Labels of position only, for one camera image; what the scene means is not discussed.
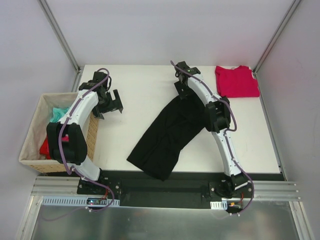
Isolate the white cable duct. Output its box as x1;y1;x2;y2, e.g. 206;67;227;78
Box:
42;196;120;208
210;200;243;211

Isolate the wicker laundry basket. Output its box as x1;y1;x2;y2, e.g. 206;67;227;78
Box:
18;90;99;173

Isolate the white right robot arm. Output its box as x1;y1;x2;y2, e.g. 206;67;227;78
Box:
172;61;249;198

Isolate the red t-shirt in basket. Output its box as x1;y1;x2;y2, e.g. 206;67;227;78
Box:
39;135;69;160

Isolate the folded red t-shirt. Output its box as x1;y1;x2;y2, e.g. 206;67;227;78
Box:
215;65;260;98

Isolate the right white cable duct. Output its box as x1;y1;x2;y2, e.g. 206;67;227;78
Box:
210;200;243;211

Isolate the left aluminium frame post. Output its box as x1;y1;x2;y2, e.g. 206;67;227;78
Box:
37;0;82;74

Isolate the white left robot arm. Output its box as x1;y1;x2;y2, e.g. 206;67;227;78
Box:
46;68;124;195

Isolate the left white cable duct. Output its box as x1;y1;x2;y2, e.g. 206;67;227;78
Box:
42;196;120;208

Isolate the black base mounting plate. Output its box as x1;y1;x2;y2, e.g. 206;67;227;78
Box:
76;170;253;209

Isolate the teal t-shirt in basket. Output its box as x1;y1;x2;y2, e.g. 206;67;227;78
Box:
50;107;70;123

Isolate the black flower print t-shirt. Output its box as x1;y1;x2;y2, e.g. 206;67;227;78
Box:
127;94;205;181

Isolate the aluminium front rail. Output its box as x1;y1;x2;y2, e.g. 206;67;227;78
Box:
31;176;302;202

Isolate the aluminium frame post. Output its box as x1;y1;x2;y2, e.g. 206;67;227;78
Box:
37;0;82;74
253;0;303;76

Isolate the right aluminium frame post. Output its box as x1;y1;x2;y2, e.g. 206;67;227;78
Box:
253;0;303;76

